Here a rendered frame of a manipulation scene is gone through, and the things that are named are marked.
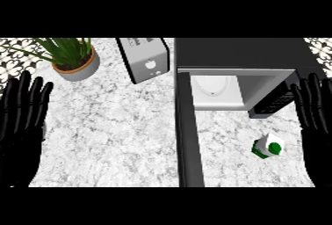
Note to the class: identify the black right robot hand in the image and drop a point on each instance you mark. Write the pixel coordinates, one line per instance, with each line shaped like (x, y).
(318, 123)

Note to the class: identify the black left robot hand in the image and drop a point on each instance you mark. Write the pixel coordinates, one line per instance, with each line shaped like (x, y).
(20, 123)

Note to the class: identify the green and white milk carton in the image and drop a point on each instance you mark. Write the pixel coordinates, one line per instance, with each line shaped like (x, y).
(267, 146)

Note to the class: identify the dark grey microwave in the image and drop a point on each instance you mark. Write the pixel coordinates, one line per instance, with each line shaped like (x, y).
(247, 67)

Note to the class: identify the dark grey microwave door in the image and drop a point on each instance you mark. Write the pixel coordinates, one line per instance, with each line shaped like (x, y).
(188, 132)

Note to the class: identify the green plant in grey pot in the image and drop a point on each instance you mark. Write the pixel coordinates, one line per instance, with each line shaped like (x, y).
(71, 57)

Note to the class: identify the silver toaster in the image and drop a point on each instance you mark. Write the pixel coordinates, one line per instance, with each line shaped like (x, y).
(145, 58)

